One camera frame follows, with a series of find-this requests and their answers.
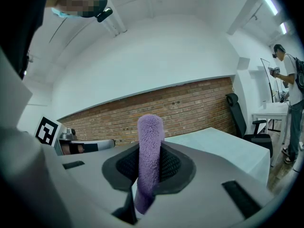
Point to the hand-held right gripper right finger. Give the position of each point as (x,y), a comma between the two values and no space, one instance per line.
(190,205)

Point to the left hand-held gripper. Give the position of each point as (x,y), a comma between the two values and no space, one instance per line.
(47,132)

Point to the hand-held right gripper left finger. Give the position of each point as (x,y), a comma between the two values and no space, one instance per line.
(90,186)

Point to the purple fluffy cloth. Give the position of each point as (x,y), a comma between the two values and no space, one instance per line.
(149,151)

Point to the person's left hand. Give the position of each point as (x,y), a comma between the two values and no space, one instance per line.
(64,149)

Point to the light blue flower tablecloth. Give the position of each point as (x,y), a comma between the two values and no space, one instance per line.
(213,141)

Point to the black office chair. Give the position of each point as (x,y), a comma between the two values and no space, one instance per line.
(237,117)

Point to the white desk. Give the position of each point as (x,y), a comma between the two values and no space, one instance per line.
(273,109)

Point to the blue face mask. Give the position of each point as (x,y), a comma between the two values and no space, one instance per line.
(59,12)

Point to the person's black shirt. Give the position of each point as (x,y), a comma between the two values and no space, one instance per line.
(19,20)

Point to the ceiling light bar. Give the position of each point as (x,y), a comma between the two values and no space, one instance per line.
(270,3)
(283,28)

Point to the black head-worn camera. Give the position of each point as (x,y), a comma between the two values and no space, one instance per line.
(104,14)

